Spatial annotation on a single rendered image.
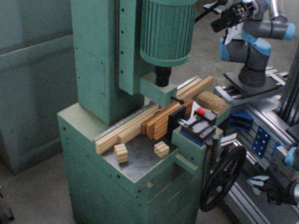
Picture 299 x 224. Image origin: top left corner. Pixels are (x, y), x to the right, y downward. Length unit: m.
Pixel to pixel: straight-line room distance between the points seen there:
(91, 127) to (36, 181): 0.97
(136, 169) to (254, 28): 0.73
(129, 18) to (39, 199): 1.44
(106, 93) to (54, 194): 1.07
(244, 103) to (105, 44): 0.90
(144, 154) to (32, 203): 1.18
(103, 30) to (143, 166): 0.50
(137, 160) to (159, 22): 0.48
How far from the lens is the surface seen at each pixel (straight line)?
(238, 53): 1.71
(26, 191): 2.33
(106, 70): 1.31
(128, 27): 1.18
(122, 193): 1.44
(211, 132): 1.20
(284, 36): 1.47
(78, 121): 1.51
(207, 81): 1.55
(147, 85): 1.27
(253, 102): 1.86
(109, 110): 1.42
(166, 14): 1.04
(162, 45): 1.09
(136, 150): 1.24
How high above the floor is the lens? 1.79
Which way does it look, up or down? 35 degrees down
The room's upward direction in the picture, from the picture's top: 7 degrees clockwise
